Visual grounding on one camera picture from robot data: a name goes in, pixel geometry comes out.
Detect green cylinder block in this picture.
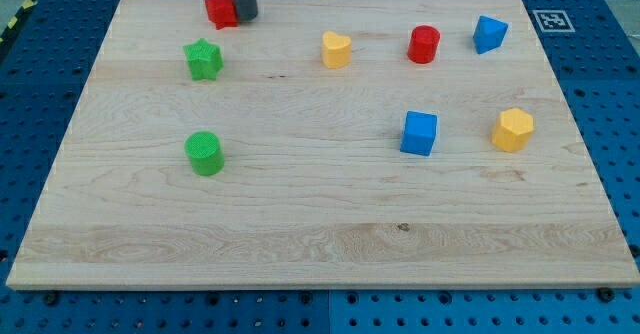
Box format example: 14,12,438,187
184,131,224,176

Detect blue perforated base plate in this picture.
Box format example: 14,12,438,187
1,0,639,333

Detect green star block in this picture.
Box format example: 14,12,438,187
183,38,224,81

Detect blue cube block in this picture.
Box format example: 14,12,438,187
400,111,438,156

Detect blue triangle block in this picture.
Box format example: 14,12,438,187
473,15,509,54

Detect wooden board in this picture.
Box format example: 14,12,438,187
7,0,639,291

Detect red star block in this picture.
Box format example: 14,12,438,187
204,0,239,30

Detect yellow hexagon block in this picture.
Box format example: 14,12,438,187
491,108,535,152

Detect red cylinder block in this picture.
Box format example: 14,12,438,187
407,25,440,64

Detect yellow heart block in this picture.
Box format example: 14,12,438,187
321,31,352,69

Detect white fiducial marker tag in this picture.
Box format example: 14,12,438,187
533,9,575,33

